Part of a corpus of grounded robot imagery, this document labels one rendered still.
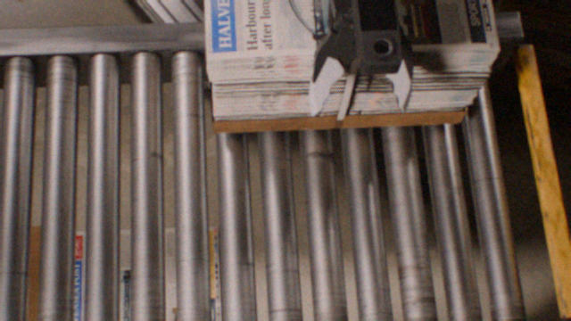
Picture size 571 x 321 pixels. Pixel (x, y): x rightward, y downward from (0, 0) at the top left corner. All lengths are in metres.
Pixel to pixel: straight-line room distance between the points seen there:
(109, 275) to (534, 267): 1.23
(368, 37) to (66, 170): 0.55
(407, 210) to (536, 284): 0.94
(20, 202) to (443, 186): 0.63
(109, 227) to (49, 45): 0.31
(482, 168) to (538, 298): 0.88
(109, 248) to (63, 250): 0.06
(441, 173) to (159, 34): 0.49
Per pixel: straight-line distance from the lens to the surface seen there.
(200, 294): 1.13
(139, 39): 1.27
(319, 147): 1.19
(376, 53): 0.84
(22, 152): 1.23
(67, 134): 1.22
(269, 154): 1.18
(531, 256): 2.08
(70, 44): 1.28
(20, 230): 1.19
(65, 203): 1.19
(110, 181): 1.18
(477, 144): 1.24
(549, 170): 1.24
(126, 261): 1.96
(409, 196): 1.18
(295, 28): 1.00
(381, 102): 1.13
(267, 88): 1.06
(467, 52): 1.03
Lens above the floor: 1.91
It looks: 70 degrees down
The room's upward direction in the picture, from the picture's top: 9 degrees clockwise
